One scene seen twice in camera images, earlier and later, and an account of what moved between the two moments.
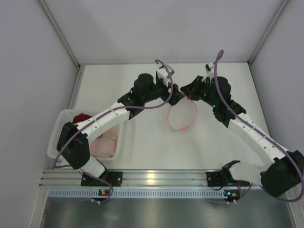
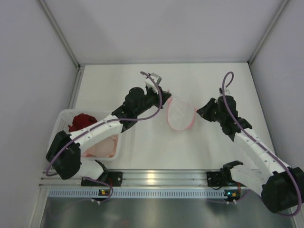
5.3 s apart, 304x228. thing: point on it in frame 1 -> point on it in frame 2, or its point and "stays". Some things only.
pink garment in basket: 105,146 stays
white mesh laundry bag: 182,115 stays
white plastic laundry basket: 63,116 stays
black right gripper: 194,86 -> 208,111
